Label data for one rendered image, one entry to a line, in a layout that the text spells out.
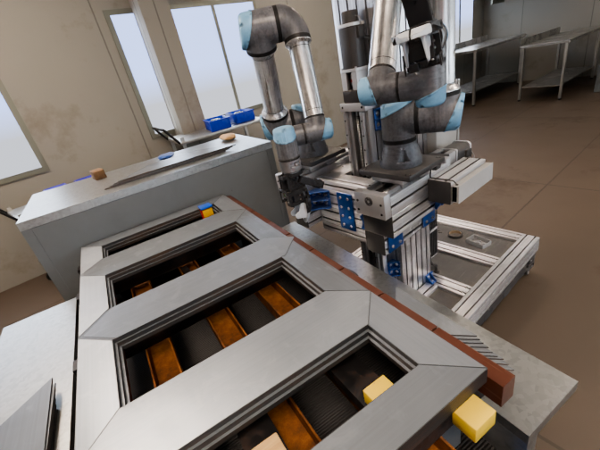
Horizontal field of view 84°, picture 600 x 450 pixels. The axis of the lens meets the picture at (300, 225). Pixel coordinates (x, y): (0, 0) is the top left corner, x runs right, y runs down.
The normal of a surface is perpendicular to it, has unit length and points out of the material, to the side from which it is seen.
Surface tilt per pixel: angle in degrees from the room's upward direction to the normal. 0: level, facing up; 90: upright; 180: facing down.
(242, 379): 0
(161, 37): 90
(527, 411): 0
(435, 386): 0
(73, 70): 90
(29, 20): 90
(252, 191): 90
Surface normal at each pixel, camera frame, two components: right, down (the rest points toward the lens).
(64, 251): 0.51, 0.29
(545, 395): -0.19, -0.88
